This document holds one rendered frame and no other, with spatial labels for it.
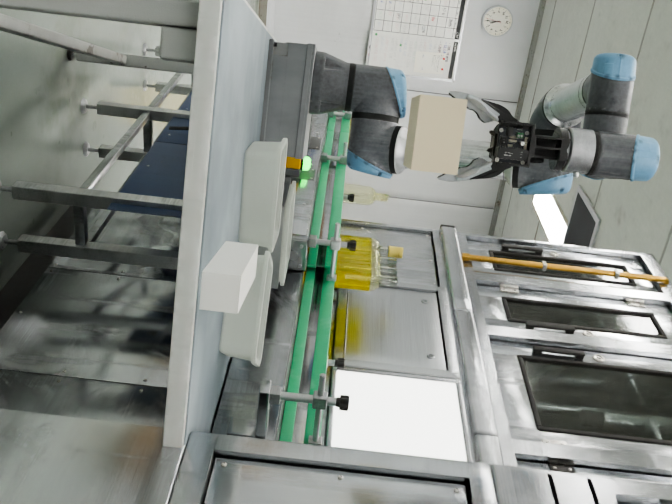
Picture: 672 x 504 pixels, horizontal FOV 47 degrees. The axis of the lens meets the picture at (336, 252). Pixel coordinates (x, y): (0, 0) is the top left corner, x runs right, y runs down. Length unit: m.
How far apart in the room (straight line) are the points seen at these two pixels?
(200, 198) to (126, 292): 1.21
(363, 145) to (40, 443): 1.01
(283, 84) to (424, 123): 0.65
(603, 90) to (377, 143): 0.62
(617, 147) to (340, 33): 6.72
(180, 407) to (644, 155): 0.84
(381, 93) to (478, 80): 6.28
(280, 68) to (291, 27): 6.15
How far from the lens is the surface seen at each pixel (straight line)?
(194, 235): 1.18
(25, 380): 2.06
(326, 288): 2.05
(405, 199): 8.55
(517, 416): 2.09
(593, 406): 2.22
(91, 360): 2.10
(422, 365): 2.11
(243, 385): 1.66
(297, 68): 1.85
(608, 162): 1.35
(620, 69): 1.47
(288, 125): 1.85
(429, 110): 1.26
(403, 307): 2.33
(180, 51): 1.23
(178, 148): 2.61
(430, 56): 8.02
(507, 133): 1.30
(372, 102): 1.89
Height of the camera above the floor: 0.94
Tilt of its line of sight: 1 degrees up
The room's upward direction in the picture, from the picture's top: 96 degrees clockwise
